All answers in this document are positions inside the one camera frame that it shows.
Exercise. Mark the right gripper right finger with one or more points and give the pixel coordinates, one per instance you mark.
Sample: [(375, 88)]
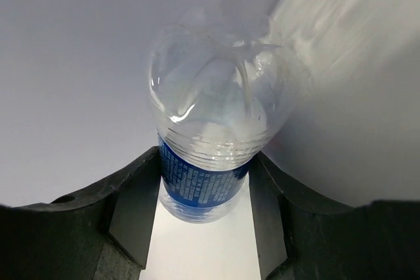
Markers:
[(301, 234)]

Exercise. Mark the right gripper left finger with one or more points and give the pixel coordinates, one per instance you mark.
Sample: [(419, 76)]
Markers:
[(102, 231)]

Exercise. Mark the small blue cap bottle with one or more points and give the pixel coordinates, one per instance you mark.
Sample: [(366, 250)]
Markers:
[(220, 88)]

